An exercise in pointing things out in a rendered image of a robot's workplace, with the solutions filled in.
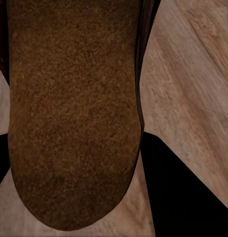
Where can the sandal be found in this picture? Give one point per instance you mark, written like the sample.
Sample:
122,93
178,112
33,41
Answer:
76,122

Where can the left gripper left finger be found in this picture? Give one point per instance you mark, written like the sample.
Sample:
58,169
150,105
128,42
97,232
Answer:
4,156

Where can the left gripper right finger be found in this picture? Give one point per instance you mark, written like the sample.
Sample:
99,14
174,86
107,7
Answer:
181,205

